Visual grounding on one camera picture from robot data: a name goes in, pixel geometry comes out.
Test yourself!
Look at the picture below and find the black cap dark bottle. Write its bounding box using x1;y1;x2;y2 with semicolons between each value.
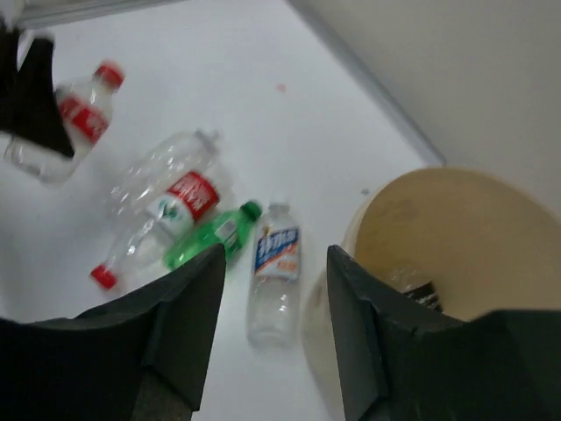
388;264;443;313

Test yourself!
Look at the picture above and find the red label water bottle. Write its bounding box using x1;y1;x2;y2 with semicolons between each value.
89;168;231;289

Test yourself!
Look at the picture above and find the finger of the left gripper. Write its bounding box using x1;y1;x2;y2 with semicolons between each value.
1;24;75;158

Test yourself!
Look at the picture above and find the blue white label bottle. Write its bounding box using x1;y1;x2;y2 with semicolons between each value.
246;199;302;348

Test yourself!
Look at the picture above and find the red cola bottle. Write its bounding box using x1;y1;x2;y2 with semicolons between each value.
4;61;125;185

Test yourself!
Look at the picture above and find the green plastic bottle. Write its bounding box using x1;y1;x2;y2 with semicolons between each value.
162;201;262;270

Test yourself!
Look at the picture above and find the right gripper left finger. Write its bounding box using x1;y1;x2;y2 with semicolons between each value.
1;246;226;420

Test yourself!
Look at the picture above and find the clear bottle white cap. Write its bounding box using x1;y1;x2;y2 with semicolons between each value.
102;129;221;219

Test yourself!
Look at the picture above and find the beige paper bucket bin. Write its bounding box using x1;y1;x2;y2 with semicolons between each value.
302;168;560;420

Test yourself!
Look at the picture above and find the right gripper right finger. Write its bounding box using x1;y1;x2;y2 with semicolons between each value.
327;246;560;420

